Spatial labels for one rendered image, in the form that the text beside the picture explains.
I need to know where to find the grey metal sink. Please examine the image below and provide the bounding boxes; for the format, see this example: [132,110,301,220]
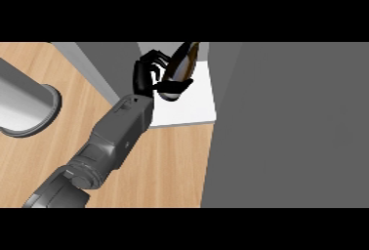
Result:
[0,58,64,139]

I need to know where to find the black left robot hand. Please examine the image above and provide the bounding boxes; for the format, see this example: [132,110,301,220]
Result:
[132,49,195,98]

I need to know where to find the large dark grey cabinet door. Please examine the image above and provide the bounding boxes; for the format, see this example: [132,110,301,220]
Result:
[199,42,369,209]

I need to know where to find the dark wine bottle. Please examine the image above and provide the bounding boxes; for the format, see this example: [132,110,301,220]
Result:
[157,42,202,103]

